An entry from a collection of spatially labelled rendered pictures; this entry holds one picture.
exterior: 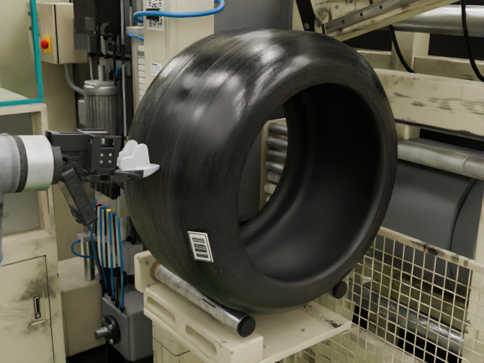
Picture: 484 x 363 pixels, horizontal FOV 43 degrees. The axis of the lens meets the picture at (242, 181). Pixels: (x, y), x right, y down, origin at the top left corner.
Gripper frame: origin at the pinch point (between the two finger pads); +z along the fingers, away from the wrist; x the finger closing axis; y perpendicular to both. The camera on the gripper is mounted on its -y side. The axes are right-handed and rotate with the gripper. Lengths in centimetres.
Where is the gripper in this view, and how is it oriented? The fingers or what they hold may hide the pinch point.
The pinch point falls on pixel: (151, 171)
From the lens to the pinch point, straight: 114.4
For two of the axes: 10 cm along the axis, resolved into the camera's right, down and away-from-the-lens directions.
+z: 7.8, -0.5, 6.3
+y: 1.1, -9.7, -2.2
